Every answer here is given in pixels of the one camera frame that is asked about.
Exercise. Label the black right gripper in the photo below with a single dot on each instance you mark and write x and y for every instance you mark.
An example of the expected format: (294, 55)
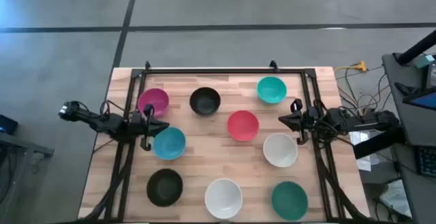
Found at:
(304, 122)

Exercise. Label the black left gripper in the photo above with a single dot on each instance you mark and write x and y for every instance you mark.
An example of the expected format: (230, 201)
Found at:
(139, 127)

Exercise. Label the blue bowl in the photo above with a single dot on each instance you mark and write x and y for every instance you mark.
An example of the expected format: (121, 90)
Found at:
(170, 144)

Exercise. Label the magenta bowl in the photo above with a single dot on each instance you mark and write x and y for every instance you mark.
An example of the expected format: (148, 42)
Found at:
(154, 98)

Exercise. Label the white bowl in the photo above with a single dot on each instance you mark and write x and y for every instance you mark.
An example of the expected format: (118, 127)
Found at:
(223, 198)
(280, 150)

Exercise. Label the turquoise bowl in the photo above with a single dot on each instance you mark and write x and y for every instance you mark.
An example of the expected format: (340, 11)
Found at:
(271, 89)

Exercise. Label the black bowl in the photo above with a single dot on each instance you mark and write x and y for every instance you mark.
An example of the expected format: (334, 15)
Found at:
(164, 187)
(205, 101)

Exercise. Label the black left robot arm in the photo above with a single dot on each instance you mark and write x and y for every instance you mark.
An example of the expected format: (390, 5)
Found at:
(102, 123)

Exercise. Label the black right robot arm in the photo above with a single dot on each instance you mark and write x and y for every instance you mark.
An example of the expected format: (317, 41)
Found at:
(357, 120)

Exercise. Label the red bowl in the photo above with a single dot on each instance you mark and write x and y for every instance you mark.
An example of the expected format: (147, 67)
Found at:
(243, 126)

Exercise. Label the white paper sheet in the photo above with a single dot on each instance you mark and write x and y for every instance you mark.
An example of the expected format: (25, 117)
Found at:
(359, 138)

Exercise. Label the dark green bowl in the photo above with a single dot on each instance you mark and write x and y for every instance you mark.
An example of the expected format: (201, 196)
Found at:
(289, 201)

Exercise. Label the black diagonal beam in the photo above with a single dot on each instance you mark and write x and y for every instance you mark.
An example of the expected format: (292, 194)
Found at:
(374, 145)

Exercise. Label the yellow power plug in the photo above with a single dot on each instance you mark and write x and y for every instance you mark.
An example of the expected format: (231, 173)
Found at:
(361, 66)

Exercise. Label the grey desk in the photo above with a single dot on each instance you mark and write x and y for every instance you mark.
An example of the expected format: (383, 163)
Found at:
(413, 128)

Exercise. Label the white plastic bag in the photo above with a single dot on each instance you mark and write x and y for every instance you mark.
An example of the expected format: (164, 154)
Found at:
(395, 196)

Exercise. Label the blue laptop screen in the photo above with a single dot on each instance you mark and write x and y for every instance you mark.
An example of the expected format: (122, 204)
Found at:
(425, 101)

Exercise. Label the dark grey cart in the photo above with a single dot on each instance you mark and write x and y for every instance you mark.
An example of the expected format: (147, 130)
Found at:
(20, 143)

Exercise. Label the black keyboard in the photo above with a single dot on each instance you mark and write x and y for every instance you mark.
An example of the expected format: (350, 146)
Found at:
(427, 161)

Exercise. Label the black pole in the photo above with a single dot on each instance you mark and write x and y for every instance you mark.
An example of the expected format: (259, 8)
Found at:
(417, 48)

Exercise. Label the small teal box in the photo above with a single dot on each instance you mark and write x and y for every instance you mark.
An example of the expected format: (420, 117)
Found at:
(424, 61)

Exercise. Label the dark blue-lit device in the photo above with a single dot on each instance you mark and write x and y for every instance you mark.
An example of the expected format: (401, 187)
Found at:
(7, 125)

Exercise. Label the black frame clamp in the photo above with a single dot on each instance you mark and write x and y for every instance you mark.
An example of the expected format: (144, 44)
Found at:
(147, 65)
(273, 65)

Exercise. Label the black aluminium table frame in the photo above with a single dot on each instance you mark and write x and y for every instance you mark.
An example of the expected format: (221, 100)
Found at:
(221, 71)

